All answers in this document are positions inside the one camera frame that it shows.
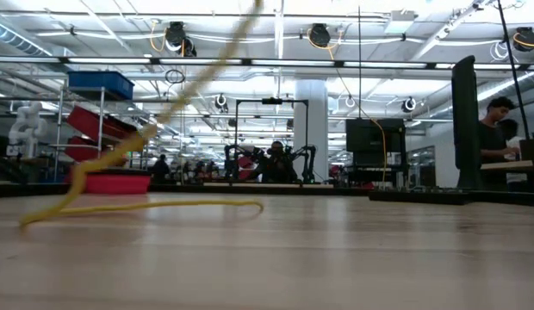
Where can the black background robot arm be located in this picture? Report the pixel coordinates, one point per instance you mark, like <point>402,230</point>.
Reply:
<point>302,163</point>
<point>232,165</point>

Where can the metal shelf rack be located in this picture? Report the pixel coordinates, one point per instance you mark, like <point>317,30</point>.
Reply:
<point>101,129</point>

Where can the black table frame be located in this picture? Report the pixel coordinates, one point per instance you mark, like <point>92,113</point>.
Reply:
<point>250,188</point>

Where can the red storage bin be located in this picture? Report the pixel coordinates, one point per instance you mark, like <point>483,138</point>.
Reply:
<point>99,127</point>
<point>84,150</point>
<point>69,176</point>

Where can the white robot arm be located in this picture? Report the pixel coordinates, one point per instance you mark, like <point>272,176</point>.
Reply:
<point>28,129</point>

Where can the black slanted pole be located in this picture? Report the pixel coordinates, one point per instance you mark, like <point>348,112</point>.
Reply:
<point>511,56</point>

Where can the thin black rod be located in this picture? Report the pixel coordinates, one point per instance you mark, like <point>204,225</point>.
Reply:
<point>359,64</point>

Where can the black monitor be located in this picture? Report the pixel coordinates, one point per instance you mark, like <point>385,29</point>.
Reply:
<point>374,138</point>

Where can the white building column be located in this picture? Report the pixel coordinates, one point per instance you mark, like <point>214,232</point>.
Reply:
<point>311,129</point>

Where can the black rig frame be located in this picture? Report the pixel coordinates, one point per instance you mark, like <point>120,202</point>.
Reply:
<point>236,125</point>

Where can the white junction box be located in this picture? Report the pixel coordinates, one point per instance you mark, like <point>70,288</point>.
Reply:
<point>400,21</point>

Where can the long light strip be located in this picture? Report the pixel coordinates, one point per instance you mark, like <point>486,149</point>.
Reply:
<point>112,60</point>

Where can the silver ventilation duct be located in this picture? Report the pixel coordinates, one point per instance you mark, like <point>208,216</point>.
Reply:
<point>17,39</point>

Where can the black laptop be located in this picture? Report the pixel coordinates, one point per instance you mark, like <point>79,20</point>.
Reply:
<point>532,149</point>

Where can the red tray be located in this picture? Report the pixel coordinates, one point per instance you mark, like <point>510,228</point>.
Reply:
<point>120,184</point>

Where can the blue storage bin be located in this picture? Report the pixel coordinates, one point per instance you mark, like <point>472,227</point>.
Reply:
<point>101,84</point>

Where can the wooden side table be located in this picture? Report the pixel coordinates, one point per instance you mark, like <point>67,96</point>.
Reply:
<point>508,165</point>

